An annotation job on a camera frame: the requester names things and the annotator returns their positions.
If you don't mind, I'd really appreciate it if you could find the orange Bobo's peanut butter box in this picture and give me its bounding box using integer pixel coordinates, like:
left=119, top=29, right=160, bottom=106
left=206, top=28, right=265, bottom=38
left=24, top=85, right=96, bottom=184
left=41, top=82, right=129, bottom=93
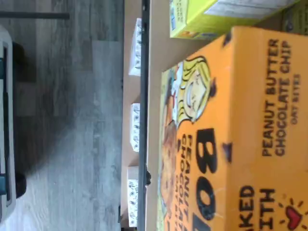
left=156, top=25, right=308, bottom=231

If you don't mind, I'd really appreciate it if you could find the black metal shelf unit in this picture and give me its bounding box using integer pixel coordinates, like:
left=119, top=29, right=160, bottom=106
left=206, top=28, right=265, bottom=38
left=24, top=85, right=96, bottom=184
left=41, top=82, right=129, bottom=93
left=117, top=0, right=283, bottom=231

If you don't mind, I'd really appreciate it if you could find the white patterned carton box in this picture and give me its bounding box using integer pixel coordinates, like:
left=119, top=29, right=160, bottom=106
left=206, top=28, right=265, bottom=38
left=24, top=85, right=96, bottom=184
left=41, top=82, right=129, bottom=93
left=131, top=103, right=141, bottom=152
left=128, top=18, right=142, bottom=77
left=127, top=166, right=141, bottom=227

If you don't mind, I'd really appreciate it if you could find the green Bobo's apple pie box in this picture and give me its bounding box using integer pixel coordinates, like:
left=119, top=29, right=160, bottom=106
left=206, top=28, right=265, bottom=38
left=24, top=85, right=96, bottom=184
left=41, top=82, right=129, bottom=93
left=281, top=0, right=308, bottom=37
left=169, top=0, right=298, bottom=39

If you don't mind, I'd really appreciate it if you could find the gray cart with teal panels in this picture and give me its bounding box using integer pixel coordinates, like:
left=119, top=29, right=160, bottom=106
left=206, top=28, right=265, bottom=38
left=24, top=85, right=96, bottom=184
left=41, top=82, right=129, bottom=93
left=0, top=24, right=27, bottom=217

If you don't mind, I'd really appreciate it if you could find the black metal pole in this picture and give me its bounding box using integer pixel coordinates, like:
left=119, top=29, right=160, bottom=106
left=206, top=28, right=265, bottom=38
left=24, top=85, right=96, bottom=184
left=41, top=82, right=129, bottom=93
left=0, top=11, right=70, bottom=20

